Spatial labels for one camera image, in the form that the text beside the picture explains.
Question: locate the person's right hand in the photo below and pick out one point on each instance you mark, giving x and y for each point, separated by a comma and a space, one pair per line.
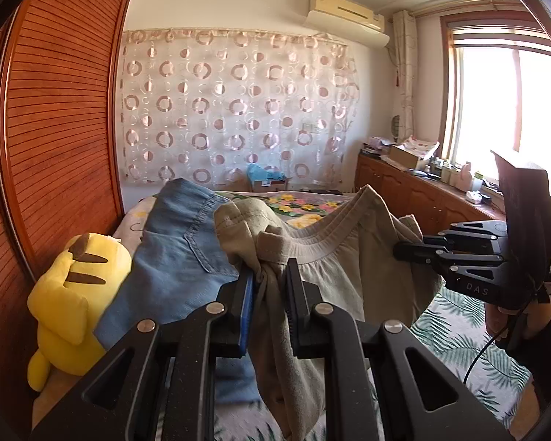
509, 328

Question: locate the blue toy on box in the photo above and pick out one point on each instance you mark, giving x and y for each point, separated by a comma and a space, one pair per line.
266, 180

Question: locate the wall air conditioner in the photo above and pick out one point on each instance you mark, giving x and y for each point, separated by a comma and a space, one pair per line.
349, 21

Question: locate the circle patterned sheer curtain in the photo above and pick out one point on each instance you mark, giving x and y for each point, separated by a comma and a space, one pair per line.
205, 104

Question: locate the wooden sideboard cabinet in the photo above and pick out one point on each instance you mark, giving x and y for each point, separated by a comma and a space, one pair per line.
435, 205

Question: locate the tied window drape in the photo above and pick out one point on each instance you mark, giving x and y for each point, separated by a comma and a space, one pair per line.
406, 52

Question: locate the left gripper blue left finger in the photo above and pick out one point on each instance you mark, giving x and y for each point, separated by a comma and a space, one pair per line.
158, 381

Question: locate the cardboard box on cabinet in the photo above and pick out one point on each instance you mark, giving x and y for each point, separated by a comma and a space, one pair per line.
409, 158

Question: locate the wooden slatted wardrobe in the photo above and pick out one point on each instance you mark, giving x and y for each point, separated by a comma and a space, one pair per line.
58, 169

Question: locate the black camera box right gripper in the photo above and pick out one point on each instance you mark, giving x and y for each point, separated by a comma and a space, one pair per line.
528, 211

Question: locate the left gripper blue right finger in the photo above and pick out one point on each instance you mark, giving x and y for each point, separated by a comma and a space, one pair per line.
380, 381

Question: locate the folded blue jeans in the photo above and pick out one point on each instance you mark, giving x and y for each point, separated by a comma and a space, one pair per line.
177, 262

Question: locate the grey-green shorts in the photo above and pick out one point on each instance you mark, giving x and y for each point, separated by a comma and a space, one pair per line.
349, 255

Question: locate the window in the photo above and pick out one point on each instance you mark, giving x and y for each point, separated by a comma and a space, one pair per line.
497, 90

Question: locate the palm leaf bed sheet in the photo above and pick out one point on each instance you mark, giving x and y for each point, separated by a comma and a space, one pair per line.
452, 328

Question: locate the yellow pikachu plush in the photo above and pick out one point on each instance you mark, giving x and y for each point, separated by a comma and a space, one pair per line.
68, 301

